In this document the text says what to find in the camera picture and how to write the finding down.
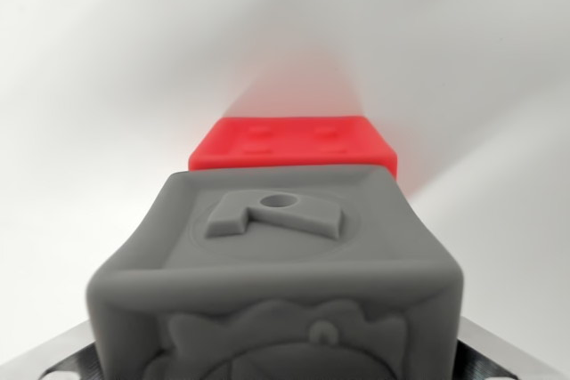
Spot red rubber cube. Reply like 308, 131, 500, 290
188, 115, 399, 184

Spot grey embossed rubber cube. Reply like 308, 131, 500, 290
84, 165, 467, 380

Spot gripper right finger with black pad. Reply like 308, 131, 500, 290
454, 313, 527, 380

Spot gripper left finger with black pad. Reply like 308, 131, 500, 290
38, 317, 109, 380

